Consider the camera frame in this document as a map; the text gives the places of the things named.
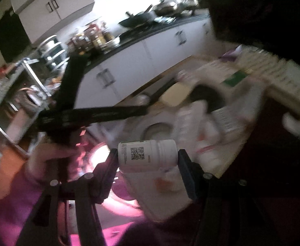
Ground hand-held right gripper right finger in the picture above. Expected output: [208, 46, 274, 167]
[178, 149, 285, 246]

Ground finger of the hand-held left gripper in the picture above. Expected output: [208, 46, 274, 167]
[144, 80, 180, 113]

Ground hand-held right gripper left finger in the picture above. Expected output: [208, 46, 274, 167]
[15, 148, 119, 246]

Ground small white pill bottle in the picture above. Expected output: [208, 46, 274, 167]
[117, 139, 178, 174]

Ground black tape roll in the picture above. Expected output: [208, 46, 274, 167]
[139, 119, 176, 146]

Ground white plastic bottle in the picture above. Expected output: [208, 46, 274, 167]
[176, 102, 212, 144]

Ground white gold-edged box lid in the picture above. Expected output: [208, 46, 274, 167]
[124, 61, 267, 222]

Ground dark knit cloth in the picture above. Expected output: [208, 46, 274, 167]
[190, 84, 226, 114]

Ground white green medicine box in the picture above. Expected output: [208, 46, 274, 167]
[197, 59, 254, 89]

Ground person's left forearm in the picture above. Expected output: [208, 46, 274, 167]
[0, 169, 71, 246]

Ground person's left hand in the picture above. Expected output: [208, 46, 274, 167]
[27, 142, 77, 185]

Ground white kitchen base cabinets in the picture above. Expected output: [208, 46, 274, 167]
[72, 15, 218, 104]

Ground metal storage shelf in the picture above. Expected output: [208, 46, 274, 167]
[0, 56, 55, 159]

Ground black kitchen countertop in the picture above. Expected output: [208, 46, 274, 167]
[83, 11, 212, 68]

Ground steel dish rack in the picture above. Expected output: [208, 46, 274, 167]
[37, 34, 70, 69]

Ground person's purple clothing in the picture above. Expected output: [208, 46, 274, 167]
[63, 220, 199, 246]

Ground black wok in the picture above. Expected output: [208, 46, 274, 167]
[118, 10, 158, 28]

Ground cluster of condiment bottles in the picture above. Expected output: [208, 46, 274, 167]
[68, 22, 121, 53]

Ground purple plastic basket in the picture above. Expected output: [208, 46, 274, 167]
[220, 44, 243, 62]

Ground steel lidded wok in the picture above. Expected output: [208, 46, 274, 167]
[156, 0, 183, 16]

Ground dark rectangular appliance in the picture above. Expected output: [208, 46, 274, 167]
[0, 12, 31, 62]

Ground cream keyboard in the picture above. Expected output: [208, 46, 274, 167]
[238, 47, 300, 117]

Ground black computer monitor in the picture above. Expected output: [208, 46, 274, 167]
[196, 0, 300, 72]

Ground white wall cabinets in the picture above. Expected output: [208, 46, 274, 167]
[10, 0, 95, 44]

